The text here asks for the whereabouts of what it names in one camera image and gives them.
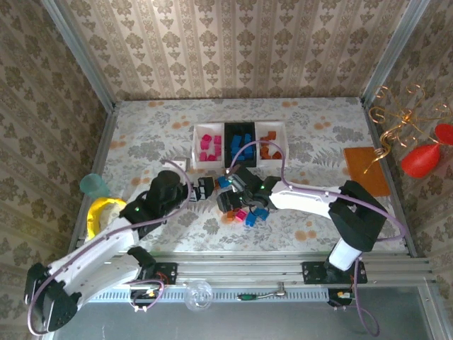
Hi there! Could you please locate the black plastic container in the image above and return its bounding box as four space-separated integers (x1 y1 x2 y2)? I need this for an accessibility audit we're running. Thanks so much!
223 122 258 168

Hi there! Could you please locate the teal plastic cup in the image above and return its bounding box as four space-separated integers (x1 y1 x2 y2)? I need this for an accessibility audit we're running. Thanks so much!
79 173 111 199

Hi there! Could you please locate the yellow banana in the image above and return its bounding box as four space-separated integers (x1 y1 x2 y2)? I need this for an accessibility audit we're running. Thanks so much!
86 196 127 239

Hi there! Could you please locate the clear glass bulb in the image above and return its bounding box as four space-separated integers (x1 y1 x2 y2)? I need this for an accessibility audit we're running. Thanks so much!
183 278 214 313

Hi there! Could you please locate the grey metal panel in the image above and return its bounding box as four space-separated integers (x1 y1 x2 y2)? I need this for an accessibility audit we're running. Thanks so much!
35 283 447 340

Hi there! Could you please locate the orange wooden board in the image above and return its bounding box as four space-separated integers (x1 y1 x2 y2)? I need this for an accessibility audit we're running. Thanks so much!
343 146 391 198

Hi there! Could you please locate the large red teardrop ornament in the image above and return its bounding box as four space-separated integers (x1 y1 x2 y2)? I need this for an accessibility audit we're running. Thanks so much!
401 143 443 179

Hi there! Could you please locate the small red ornament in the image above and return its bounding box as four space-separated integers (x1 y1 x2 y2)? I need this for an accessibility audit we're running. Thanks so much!
434 123 453 146

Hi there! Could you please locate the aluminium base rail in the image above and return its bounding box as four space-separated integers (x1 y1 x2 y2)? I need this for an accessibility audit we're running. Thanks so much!
55 251 435 285

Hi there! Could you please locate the aluminium table side rail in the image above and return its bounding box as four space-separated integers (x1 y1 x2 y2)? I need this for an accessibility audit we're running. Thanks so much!
360 98 418 258
67 106 120 259

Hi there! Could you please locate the slotted grey cable duct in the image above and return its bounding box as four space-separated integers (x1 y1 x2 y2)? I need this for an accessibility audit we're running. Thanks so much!
83 285 328 304

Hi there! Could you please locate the green handled tool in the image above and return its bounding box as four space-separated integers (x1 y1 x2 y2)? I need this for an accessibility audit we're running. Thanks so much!
237 292 277 302

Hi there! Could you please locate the black connector bracket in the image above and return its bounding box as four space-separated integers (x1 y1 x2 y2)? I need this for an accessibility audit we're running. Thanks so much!
327 288 355 307
129 288 164 302

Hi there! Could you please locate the aluminium frame post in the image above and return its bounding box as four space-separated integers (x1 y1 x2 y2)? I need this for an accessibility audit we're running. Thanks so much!
360 0 431 107
39 0 117 111

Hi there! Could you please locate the gold wire ornament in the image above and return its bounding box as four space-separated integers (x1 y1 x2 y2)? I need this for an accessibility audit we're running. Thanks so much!
363 83 453 174

